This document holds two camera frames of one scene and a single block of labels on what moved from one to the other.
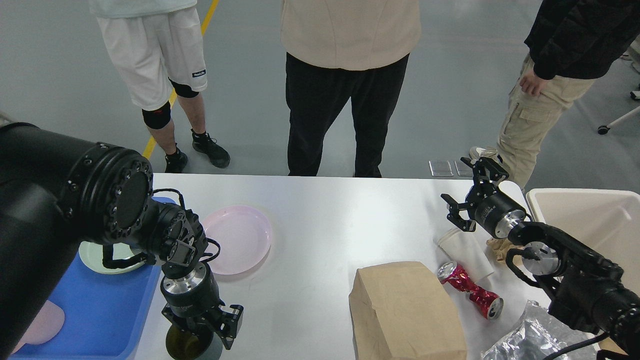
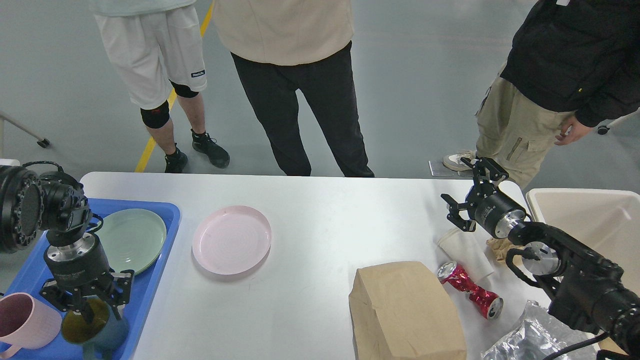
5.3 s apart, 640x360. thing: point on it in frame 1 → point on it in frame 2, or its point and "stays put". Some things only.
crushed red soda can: [489, 304] stays put
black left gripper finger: [181, 322] → [66, 300]
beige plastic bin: [608, 221] stays put
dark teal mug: [181, 345] → [96, 328]
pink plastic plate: [244, 236] stays put
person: [338, 51] → [282, 47]
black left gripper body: [190, 292] → [86, 265]
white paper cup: [465, 248] stays put
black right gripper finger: [467, 225] stays put
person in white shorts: [156, 48] stays put
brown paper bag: [404, 311] stays put
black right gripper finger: [483, 167] stays put
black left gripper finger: [231, 320] → [125, 278]
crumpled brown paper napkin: [500, 247] stays put
